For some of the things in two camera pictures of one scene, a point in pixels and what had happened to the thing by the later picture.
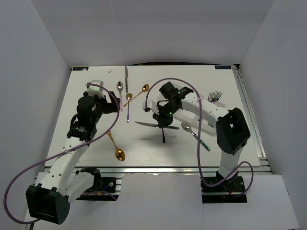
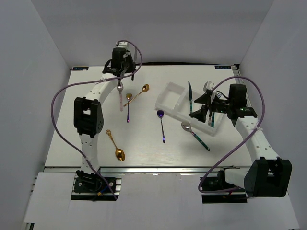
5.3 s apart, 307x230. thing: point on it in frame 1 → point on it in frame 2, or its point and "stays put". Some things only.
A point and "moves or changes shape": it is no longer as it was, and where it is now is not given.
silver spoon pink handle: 120,86 stays put
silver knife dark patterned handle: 126,79 → 135,55
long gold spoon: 144,88 stays put
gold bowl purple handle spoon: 128,96 stays put
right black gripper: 162,120 → 200,114
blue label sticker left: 80,68 stays put
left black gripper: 110,107 → 128,56
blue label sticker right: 222,67 stays put
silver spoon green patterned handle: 187,127 stays put
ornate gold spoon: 119,153 stays put
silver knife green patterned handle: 154,125 moves or changes shape
